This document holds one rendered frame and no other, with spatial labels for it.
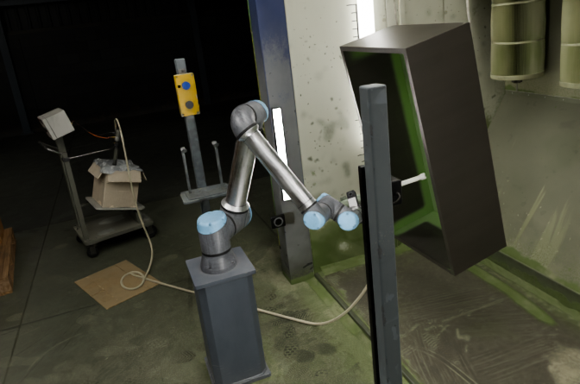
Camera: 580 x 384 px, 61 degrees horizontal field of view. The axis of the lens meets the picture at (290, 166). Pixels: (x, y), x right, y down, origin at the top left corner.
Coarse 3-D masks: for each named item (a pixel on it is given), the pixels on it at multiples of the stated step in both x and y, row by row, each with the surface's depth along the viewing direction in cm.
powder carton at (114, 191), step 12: (96, 168) 435; (108, 168) 419; (120, 168) 425; (132, 168) 431; (96, 180) 445; (108, 180) 417; (120, 180) 423; (132, 180) 429; (96, 192) 443; (108, 192) 425; (120, 192) 430; (108, 204) 426; (120, 204) 432; (132, 204) 439
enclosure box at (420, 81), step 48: (384, 48) 222; (432, 48) 212; (432, 96) 218; (480, 96) 228; (432, 144) 224; (480, 144) 235; (432, 192) 305; (480, 192) 243; (432, 240) 284; (480, 240) 251
